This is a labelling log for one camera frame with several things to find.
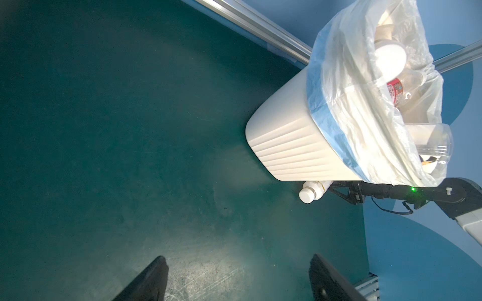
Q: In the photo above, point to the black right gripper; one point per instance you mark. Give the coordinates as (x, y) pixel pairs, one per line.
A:
(326, 282)

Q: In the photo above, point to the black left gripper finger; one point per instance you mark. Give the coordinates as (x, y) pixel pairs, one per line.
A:
(150, 284)

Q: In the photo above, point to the orange white label bottle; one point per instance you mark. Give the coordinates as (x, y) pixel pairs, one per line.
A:
(314, 190)

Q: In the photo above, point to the clear green cap water bottle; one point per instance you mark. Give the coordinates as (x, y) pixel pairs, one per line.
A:
(434, 142)

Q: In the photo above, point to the red green label soda bottle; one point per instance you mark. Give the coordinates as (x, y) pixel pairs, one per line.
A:
(405, 87)

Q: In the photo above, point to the crane label clear bottle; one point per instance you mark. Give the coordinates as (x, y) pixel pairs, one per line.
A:
(390, 58)

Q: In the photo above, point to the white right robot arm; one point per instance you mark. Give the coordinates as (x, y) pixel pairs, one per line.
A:
(467, 213)

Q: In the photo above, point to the white ribbed plastic bin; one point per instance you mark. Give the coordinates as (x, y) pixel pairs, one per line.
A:
(286, 140)

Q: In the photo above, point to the clear blue-edged bin liner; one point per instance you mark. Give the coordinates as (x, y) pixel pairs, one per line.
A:
(350, 103)

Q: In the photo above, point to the aluminium frame back rail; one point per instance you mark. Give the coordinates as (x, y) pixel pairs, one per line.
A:
(248, 19)

